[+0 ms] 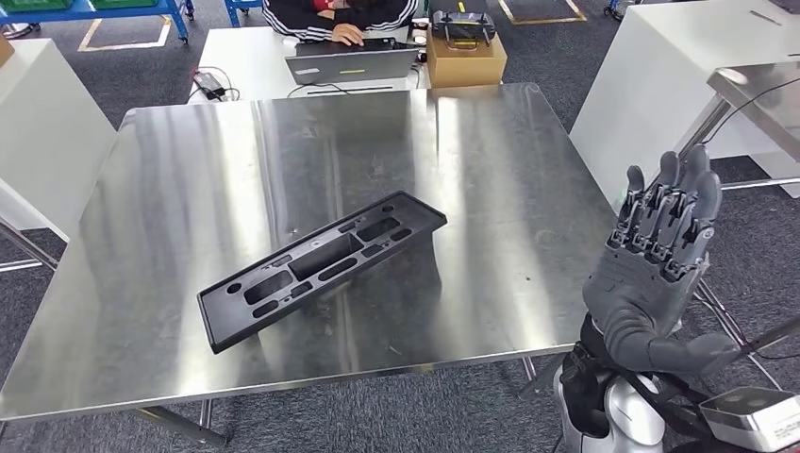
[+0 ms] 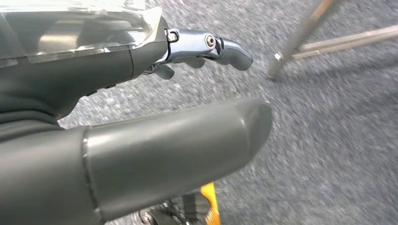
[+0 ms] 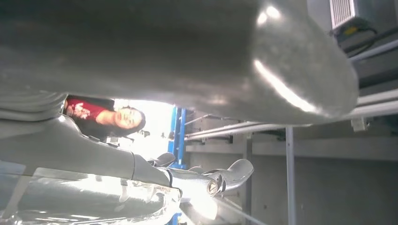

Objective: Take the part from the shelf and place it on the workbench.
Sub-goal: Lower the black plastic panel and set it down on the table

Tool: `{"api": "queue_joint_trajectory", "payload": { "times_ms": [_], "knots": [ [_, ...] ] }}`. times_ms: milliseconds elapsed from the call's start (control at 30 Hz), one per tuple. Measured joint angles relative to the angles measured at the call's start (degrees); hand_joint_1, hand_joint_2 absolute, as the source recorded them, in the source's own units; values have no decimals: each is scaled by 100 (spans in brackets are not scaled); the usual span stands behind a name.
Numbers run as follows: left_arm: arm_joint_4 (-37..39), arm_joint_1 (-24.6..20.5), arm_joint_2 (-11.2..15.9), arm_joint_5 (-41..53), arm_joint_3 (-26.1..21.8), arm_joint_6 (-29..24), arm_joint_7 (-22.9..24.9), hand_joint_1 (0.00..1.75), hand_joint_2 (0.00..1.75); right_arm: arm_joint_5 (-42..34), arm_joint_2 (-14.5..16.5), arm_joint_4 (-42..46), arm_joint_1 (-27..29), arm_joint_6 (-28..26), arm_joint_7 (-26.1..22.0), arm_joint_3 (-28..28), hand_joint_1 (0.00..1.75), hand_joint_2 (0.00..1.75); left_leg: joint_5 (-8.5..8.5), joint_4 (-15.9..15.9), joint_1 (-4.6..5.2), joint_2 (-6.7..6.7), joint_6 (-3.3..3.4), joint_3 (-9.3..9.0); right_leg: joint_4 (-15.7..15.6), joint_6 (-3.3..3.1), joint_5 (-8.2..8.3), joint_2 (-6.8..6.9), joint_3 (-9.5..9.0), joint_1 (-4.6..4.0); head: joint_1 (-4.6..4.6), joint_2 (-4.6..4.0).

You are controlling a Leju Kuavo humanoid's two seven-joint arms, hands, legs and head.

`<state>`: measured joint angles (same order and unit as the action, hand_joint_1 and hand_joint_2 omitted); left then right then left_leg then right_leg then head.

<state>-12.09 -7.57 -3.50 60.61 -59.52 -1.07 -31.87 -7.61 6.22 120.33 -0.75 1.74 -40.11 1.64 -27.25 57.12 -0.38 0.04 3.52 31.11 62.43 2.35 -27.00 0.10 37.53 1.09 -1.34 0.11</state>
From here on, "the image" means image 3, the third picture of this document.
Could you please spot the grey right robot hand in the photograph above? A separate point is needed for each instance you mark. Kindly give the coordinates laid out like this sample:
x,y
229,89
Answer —
x,y
155,46

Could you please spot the blue steel shelf rack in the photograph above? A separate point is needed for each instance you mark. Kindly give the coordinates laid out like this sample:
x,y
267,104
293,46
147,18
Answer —
x,y
178,136

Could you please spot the person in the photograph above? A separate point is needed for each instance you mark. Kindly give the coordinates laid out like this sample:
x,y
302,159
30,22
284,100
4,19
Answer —
x,y
102,118

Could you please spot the black remote controller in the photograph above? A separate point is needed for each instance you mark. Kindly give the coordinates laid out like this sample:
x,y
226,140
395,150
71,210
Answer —
x,y
354,34

